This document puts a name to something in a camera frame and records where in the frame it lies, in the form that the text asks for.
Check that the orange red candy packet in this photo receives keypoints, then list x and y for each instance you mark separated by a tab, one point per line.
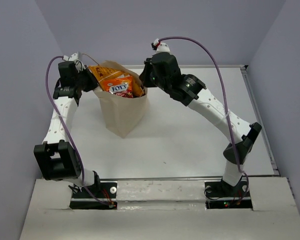
121	87

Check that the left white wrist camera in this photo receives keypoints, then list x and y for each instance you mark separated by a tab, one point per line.
77	59

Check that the orange snack bar packet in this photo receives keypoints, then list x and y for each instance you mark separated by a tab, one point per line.
106	73

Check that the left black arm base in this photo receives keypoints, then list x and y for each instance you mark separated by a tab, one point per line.
103	199

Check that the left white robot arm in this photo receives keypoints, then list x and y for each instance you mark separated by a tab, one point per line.
57	156

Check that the beige paper bag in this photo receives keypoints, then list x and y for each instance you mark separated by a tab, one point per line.
121	115

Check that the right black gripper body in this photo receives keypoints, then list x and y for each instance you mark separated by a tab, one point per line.
159	81

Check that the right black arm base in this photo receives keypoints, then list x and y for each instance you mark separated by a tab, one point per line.
233	198

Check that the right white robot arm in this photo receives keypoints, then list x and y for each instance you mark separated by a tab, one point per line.
242	135

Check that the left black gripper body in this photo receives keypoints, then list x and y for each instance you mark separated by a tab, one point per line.
76	82

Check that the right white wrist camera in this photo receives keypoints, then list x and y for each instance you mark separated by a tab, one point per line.
160	47

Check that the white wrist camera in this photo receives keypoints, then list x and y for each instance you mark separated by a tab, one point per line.
77	59
160	47

